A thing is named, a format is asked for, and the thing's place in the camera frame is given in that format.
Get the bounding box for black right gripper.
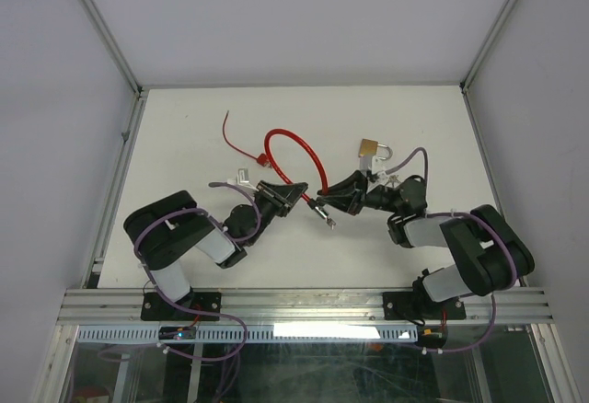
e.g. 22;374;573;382
316;169;402;215

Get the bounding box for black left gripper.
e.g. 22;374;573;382
246;180;307;246

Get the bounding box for large padlock keys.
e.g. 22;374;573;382
379;174;401;188

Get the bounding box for red cable lock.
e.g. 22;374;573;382
263;128;334;229

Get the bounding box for large brass padlock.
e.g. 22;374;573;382
358;138;393;161

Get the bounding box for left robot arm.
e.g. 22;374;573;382
123;181;308;319

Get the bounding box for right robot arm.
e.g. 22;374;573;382
317;170;536;317

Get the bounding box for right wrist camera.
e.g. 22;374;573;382
359;155;386;181

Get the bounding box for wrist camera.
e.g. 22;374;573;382
359;155;386;181
226;167;257;190

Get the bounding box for cable lock keys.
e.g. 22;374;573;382
325;217;336;229

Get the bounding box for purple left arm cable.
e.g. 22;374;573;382
133;181;263;280

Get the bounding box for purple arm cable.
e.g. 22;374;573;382
376;146;521;356
133;181;263;280

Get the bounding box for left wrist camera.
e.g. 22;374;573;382
226;167;257;190

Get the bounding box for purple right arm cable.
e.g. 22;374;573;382
376;146;521;356

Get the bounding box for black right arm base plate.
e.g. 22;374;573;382
382;291;467;324

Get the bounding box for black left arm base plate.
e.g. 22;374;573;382
140;292;222;322

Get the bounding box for aluminium mounting rail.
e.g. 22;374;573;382
57;287;554;326

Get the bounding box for white slotted cable duct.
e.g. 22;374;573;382
77;322;418;344

